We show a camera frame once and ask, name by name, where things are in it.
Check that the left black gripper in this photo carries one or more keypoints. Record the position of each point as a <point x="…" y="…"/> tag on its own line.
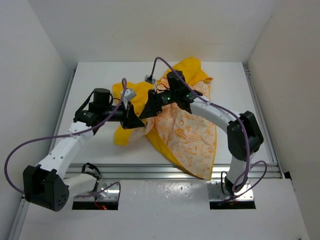
<point x="130" y="119"/>

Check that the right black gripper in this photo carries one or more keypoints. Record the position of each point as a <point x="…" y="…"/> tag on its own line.
<point x="150" y="108"/>

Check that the yellow jacket with patterned lining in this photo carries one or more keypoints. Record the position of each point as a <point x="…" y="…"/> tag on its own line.
<point x="187" y="140"/>

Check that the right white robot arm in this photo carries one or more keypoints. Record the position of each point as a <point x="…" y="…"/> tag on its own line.
<point x="244" y="136"/>

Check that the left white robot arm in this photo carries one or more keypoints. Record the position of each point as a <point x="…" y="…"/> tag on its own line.
<point x="45" y="184"/>

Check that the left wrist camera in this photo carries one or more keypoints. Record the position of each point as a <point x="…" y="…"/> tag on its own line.
<point x="128" y="94"/>

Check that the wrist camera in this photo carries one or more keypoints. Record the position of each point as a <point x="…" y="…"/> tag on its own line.
<point x="128" y="94"/>
<point x="149" y="79"/>

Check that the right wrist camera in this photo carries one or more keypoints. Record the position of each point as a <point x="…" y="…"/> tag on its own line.
<point x="149" y="79"/>

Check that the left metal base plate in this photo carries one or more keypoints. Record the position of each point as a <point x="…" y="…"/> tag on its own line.
<point x="104" y="191"/>

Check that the metal base plate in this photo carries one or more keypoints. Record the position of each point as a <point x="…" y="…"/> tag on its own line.
<point x="215" y="193"/>
<point x="104" y="191"/>

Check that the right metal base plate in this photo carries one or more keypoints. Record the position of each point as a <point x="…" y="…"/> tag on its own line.
<point x="215" y="193"/>

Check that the aluminium rail right side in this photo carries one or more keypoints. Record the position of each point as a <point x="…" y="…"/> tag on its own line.
<point x="260" y="112"/>

